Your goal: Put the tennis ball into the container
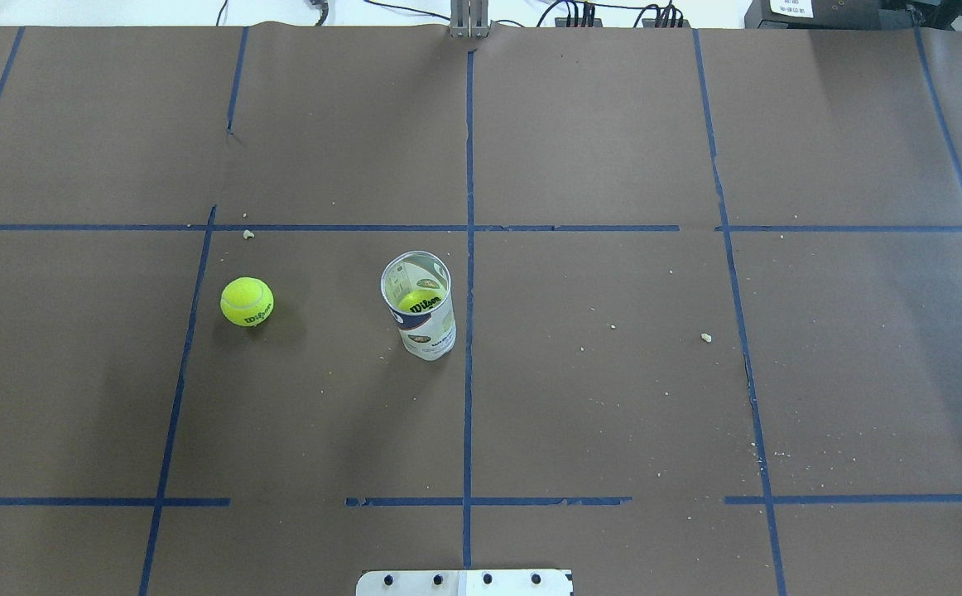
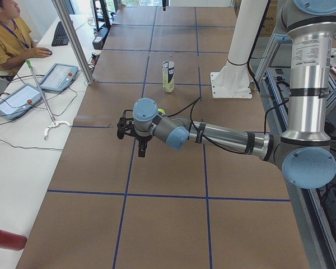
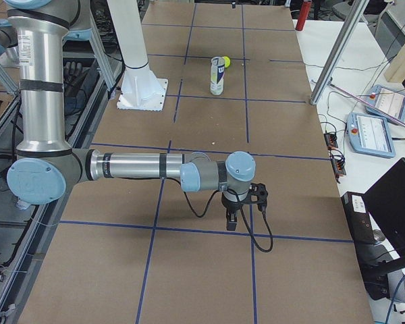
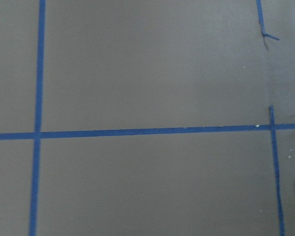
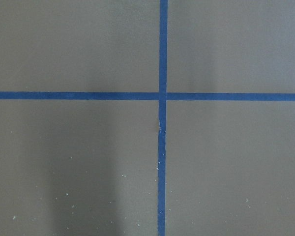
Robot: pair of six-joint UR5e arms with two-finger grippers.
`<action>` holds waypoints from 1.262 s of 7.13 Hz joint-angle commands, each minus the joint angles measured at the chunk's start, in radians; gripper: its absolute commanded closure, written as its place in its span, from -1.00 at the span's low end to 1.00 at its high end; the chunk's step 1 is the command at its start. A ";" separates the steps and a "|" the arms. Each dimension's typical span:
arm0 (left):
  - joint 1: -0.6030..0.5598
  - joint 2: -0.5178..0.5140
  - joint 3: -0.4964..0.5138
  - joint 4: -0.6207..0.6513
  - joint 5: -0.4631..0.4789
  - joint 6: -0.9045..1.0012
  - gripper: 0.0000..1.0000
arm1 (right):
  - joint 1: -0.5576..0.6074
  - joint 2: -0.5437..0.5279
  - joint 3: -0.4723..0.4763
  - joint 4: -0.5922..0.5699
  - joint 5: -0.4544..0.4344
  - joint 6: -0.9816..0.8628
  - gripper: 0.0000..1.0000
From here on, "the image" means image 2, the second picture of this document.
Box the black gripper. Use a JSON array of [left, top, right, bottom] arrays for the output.
[[134, 127, 152, 157]]

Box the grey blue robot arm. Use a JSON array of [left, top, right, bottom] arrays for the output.
[[133, 1, 336, 189]]

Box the clear tennis ball can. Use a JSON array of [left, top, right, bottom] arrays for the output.
[[162, 61, 175, 93]]

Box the reacher grabber stick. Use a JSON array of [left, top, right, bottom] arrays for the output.
[[25, 59, 72, 140]]

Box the far teach pendant tablet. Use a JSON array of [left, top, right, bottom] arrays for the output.
[[40, 63, 78, 93]]

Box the teach pendant tablet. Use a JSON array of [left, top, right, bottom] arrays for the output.
[[40, 63, 78, 93], [0, 84, 42, 120]]

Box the near teach pendant tablet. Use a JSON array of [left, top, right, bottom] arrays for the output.
[[0, 84, 42, 120]]

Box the black keyboard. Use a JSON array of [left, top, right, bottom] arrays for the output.
[[51, 21, 69, 47]]

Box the cardboard box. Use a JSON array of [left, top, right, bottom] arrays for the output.
[[234, 0, 278, 37]]

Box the person in yellow shirt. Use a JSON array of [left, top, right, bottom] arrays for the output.
[[0, 1, 51, 76]]

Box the red cylinder bottle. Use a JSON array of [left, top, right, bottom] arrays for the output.
[[0, 229, 27, 251]]

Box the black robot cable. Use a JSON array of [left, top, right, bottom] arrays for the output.
[[167, 59, 291, 154]]

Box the aluminium frame post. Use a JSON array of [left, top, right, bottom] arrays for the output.
[[52, 0, 94, 85]]

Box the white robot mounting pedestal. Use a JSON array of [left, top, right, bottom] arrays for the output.
[[211, 0, 269, 99]]

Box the aluminium side frame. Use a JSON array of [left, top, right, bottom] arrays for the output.
[[254, 33, 336, 269]]

